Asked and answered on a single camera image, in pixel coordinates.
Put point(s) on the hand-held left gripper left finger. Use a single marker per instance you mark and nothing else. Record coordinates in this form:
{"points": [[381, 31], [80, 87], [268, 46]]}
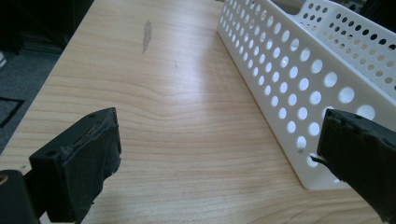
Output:
{"points": [[77, 161]]}

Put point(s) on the white perforated plastic basket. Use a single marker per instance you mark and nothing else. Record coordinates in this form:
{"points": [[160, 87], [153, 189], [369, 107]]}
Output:
{"points": [[314, 84]]}

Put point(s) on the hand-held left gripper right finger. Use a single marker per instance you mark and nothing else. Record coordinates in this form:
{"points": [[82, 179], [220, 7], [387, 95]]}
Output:
{"points": [[361, 149]]}

